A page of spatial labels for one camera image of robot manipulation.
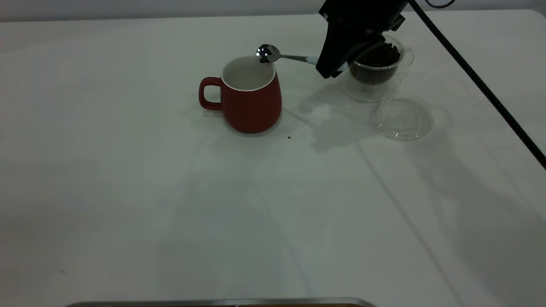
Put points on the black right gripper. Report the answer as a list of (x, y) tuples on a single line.
[(362, 15)]

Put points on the clear glass saucer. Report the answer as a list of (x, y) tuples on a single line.
[(403, 119)]

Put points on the red ceramic mug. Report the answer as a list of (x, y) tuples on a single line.
[(251, 106)]

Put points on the dark coffee beans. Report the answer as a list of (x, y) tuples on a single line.
[(377, 66)]

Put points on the grey metal tray edge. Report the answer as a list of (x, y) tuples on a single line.
[(213, 303)]

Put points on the clear glass cup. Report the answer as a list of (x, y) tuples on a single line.
[(367, 91)]

